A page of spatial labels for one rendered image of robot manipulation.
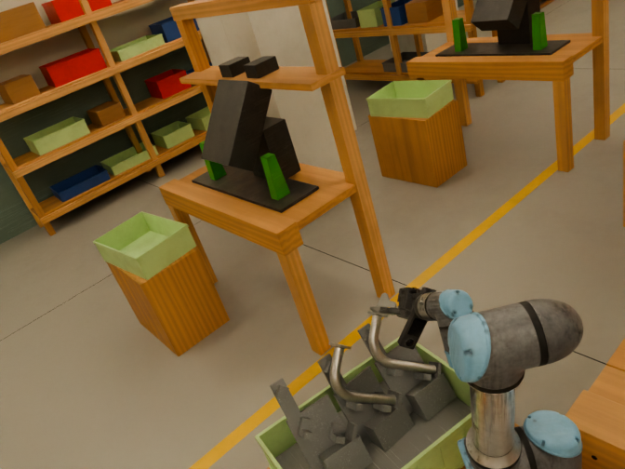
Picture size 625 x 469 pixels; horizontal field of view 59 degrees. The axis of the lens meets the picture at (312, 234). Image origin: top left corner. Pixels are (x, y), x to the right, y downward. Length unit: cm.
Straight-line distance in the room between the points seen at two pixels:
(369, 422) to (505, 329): 88
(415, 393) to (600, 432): 52
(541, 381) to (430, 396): 132
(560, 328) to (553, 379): 208
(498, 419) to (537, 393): 187
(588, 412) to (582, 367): 138
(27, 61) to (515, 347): 679
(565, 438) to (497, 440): 18
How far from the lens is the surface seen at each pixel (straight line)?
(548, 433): 139
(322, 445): 179
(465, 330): 101
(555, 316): 104
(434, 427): 185
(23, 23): 681
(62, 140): 689
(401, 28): 721
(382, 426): 179
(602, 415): 180
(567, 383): 310
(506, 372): 105
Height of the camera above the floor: 227
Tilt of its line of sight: 29 degrees down
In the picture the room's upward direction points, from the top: 18 degrees counter-clockwise
